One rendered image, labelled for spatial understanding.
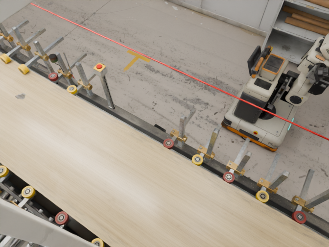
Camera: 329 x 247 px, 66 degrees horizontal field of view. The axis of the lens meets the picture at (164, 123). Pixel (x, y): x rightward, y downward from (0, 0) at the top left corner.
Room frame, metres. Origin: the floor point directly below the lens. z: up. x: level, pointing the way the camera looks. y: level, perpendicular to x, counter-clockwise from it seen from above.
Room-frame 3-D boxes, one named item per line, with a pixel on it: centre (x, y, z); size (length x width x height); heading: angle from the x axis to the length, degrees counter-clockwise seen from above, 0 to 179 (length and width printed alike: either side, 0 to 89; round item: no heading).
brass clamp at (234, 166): (0.71, -0.53, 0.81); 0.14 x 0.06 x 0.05; 57
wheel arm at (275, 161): (0.64, -0.76, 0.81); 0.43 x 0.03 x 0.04; 147
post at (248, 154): (0.69, -0.55, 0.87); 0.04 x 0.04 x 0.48; 57
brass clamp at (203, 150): (0.84, -0.32, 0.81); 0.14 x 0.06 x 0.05; 57
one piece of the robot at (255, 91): (1.67, -1.03, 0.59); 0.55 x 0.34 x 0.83; 146
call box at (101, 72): (1.37, 0.49, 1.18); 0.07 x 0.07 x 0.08; 57
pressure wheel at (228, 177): (0.61, -0.45, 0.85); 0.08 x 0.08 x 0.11
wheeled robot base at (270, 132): (1.62, -1.11, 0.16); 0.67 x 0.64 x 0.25; 56
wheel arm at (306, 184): (0.50, -0.97, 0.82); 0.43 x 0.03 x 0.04; 147
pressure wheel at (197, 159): (0.75, -0.24, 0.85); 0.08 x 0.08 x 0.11
